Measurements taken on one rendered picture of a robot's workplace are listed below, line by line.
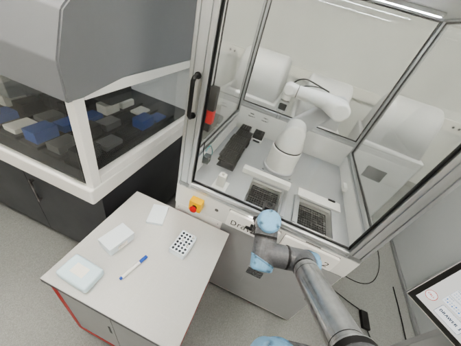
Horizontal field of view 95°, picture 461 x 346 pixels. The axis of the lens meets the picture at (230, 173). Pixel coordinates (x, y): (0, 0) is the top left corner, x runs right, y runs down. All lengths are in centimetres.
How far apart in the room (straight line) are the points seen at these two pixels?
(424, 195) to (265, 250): 62
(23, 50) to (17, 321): 157
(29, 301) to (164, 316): 120
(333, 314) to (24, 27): 116
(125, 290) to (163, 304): 17
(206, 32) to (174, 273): 99
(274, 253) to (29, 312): 168
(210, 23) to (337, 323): 88
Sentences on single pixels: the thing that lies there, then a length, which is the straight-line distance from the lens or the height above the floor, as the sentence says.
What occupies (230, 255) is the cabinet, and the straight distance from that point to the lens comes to 147.
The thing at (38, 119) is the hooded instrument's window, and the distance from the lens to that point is 121.
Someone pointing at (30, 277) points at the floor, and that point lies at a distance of 215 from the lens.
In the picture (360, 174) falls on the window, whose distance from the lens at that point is 95.
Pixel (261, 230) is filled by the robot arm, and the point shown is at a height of 124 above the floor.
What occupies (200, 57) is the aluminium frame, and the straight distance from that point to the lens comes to 87.
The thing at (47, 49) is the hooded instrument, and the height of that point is 152.
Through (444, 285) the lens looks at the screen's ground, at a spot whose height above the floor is 107.
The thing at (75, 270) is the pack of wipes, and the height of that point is 81.
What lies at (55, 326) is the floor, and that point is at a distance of 195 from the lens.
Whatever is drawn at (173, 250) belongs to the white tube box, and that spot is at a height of 80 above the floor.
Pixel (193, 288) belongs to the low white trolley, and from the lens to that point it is 110.
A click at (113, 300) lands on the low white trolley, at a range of 110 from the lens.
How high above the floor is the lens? 178
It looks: 38 degrees down
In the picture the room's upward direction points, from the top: 17 degrees clockwise
